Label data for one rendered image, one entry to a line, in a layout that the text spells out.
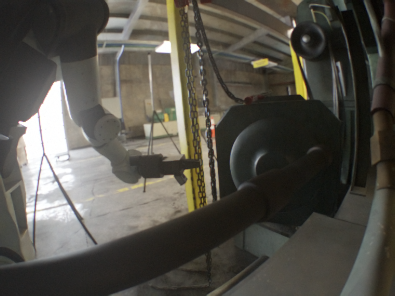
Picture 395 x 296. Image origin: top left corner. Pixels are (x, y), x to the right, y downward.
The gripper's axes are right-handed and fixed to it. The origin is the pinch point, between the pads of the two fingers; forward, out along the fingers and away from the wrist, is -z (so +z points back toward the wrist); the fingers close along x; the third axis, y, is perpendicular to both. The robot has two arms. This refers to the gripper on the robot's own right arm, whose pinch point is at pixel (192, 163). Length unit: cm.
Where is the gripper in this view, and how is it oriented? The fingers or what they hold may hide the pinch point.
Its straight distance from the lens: 64.9
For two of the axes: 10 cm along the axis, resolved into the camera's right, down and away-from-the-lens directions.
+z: -9.9, 0.8, 1.3
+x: -1.1, 1.9, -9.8
